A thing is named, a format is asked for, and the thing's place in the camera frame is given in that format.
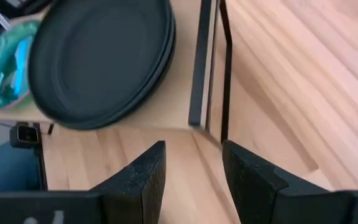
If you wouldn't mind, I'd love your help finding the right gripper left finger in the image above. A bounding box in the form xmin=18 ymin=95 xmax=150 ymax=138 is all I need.
xmin=89 ymin=140 xmax=167 ymax=224

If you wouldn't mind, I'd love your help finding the black round plate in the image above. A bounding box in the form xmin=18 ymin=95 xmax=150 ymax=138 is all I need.
xmin=35 ymin=0 xmax=175 ymax=127
xmin=28 ymin=0 xmax=172 ymax=123
xmin=42 ymin=0 xmax=177 ymax=131

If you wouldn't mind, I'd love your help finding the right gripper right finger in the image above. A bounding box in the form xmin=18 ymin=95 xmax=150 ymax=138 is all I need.
xmin=222 ymin=139 xmax=354 ymax=224

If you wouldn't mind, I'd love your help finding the black table-level camera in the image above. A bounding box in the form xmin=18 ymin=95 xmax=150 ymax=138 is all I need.
xmin=9 ymin=122 xmax=40 ymax=149

